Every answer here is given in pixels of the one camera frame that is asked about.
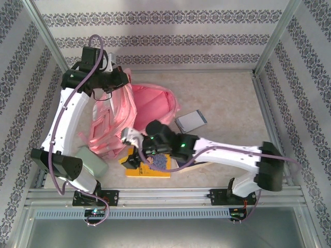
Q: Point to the yellow cartoon cover book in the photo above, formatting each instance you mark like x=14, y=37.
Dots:
x=155, y=174

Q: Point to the grey blue notebook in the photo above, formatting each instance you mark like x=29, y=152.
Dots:
x=190, y=121

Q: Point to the thick dark blue book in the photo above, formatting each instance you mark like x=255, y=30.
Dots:
x=190, y=168

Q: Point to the pink school backpack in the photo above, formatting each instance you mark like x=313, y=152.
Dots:
x=150, y=108

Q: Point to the pale green pencil case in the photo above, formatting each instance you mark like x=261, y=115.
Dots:
x=90, y=160

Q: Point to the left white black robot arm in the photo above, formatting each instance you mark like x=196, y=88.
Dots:
x=67, y=116

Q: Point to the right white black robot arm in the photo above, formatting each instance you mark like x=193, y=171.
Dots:
x=227, y=155

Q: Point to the grey metal sheet panel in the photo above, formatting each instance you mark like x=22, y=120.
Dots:
x=165, y=235

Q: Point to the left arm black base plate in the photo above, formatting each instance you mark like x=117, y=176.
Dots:
x=113, y=197

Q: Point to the aluminium frame post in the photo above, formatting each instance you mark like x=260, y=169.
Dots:
x=50, y=38
x=276, y=38

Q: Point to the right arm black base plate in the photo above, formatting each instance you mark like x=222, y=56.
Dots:
x=216, y=196

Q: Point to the thin aluminium wall base rail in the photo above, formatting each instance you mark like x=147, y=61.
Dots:
x=207, y=71

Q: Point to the wide aluminium side rail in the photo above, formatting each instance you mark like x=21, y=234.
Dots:
x=265, y=103
x=41, y=180

